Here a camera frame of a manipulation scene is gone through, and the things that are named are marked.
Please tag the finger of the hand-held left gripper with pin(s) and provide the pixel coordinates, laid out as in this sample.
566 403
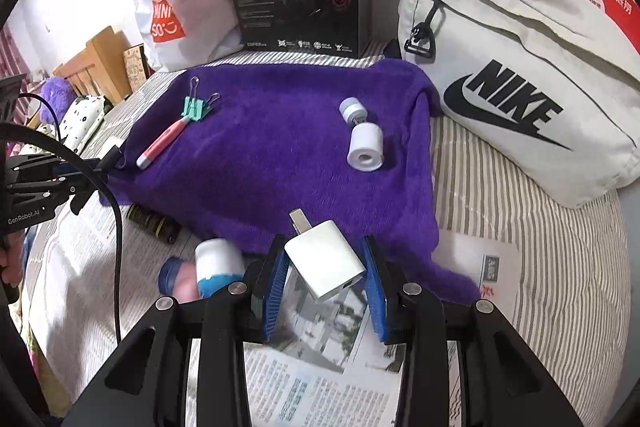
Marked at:
60 169
75 197

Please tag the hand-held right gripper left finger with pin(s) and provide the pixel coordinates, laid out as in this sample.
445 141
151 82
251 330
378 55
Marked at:
272 292

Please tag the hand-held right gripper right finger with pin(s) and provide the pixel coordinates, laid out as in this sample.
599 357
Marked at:
375 292

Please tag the black lighter tube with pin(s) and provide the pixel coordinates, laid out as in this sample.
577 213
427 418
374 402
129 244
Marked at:
114 154

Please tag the white charger adapter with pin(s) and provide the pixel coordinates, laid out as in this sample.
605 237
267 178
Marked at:
325 257

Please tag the white blue bottle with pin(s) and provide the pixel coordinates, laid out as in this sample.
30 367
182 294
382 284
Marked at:
217 262

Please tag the black and gold tube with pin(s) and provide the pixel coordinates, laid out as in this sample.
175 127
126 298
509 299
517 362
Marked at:
152 223

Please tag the pink highlighter pen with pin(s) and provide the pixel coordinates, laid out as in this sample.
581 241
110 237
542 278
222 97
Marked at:
162 144

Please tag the white tape roll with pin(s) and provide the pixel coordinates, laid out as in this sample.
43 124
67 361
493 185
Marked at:
365 147

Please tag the green binder clip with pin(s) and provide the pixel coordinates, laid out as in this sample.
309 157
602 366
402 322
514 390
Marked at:
197 109

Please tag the small white plug cap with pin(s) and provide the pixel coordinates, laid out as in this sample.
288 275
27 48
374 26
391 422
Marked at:
352 109

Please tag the person's left hand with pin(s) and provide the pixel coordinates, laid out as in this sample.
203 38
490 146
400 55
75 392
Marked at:
9 262

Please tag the polka dot pillow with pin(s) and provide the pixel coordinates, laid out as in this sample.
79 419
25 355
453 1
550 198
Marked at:
82 122

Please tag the purple plush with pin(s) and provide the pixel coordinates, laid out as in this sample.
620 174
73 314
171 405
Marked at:
57 94

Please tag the newspaper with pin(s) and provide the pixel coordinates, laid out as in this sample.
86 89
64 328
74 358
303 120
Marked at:
310 382

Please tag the wooden headboard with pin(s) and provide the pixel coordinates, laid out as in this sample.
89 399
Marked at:
100 62

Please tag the purple towel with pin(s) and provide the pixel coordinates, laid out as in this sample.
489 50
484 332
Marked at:
275 167

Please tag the patterned cover book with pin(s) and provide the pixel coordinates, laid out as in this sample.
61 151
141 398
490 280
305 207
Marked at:
135 62

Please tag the white plastic shopping bag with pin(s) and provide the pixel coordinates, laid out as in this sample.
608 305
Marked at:
185 7

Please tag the grey waist bag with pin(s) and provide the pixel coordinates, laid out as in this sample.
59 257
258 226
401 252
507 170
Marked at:
500 32

